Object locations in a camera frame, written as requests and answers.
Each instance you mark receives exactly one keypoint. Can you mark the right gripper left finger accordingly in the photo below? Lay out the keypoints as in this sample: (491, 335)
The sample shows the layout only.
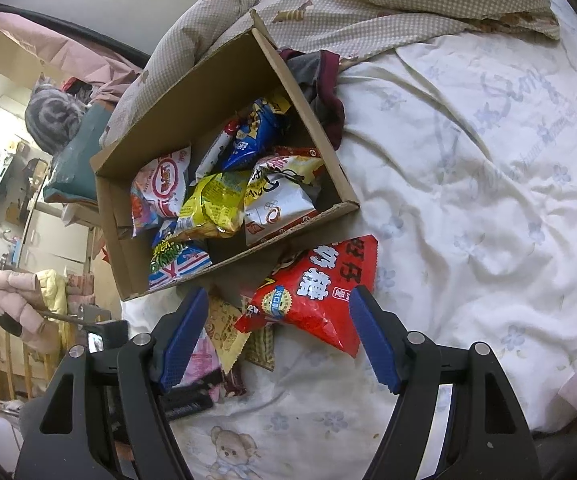
(72, 438)

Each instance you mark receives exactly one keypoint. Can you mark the checkered beige duvet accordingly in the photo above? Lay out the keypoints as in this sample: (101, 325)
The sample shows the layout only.
(354, 29)

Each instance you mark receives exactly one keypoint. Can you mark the white pink snack bag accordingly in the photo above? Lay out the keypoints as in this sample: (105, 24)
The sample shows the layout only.
(282, 192)

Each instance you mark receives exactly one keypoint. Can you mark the white silver bar wrapper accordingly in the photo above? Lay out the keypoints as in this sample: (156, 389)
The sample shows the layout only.
(216, 150)

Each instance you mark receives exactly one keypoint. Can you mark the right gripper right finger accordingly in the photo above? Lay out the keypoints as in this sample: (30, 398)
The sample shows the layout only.
(487, 436)

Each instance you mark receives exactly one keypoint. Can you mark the yellow peanut snack packet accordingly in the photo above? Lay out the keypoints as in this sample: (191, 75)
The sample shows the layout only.
(228, 342)

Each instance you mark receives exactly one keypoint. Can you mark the blue green Lonely God bag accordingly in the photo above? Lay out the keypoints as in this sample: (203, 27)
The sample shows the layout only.
(173, 261)

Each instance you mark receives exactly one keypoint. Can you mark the red snack bag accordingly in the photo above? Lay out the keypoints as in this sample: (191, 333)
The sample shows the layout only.
(311, 291)

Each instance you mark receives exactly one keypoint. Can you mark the grey tabby cat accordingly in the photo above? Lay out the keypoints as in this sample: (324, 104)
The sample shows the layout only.
(52, 116)

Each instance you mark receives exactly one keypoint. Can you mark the blue bear snack bag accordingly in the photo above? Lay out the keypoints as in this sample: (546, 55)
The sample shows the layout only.
(263, 123)

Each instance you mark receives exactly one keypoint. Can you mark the striped grey garment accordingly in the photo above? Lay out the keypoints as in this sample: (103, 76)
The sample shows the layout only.
(316, 75)

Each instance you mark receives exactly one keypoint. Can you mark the pink puffer jacket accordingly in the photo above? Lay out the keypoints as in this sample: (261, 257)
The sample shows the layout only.
(21, 307)

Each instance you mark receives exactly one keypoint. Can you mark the pink snack pouch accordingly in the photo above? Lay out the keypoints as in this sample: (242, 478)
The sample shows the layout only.
(205, 365)

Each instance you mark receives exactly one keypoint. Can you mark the yellow green snack bag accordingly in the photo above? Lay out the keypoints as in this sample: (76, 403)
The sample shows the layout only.
(215, 209)

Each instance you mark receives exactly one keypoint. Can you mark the light blue shrimp snack bag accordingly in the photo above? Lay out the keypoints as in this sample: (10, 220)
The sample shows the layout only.
(158, 191)

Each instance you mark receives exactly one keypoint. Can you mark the teal headboard cushion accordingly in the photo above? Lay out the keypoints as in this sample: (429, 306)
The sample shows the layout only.
(72, 179)

